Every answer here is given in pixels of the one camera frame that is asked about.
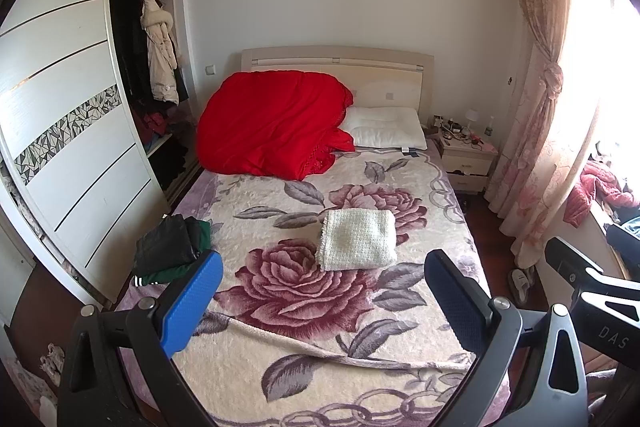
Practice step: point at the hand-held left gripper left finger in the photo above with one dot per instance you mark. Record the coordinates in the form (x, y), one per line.
(192, 302)

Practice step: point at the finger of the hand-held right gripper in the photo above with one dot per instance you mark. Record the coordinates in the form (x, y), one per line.
(570, 262)

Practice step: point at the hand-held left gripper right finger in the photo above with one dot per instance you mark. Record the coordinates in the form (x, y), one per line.
(452, 302)

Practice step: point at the white fluffy garment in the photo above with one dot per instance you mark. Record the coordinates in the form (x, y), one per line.
(357, 239)

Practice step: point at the black clothes in wardrobe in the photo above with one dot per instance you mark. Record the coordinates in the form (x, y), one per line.
(170, 164)

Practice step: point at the red clothes in wardrobe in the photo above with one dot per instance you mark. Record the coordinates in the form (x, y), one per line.
(152, 124)

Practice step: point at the dark hanging clothes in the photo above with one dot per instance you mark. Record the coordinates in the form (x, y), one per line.
(127, 47)

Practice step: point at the white slippers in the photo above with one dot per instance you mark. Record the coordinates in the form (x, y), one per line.
(521, 286)

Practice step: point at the black folded garment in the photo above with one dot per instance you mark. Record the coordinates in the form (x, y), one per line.
(165, 244)

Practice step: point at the green garment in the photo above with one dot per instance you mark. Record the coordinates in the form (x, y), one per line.
(202, 234)

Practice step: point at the red padded garment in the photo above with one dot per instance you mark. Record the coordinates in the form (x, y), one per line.
(595, 187)

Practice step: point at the floral plush blanket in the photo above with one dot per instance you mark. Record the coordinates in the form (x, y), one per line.
(300, 357)

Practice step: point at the white nightstand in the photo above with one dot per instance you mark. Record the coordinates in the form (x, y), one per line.
(467, 162)

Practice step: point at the plastic bottle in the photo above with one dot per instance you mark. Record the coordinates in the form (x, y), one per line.
(489, 127)

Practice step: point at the pink floral curtain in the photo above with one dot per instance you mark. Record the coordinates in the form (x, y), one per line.
(540, 107)

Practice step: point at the small white lamp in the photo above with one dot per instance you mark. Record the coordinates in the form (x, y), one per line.
(471, 117)

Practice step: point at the white pillow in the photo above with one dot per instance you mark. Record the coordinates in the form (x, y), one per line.
(385, 127)

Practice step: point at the red quilt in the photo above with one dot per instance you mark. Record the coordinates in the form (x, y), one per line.
(270, 122)

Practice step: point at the white wardrobe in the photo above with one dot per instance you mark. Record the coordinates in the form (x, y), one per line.
(65, 107)

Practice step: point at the beige hanging coat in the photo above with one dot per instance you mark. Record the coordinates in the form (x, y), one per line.
(161, 52)

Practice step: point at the beige bed headboard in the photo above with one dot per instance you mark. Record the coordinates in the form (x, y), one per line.
(340, 59)

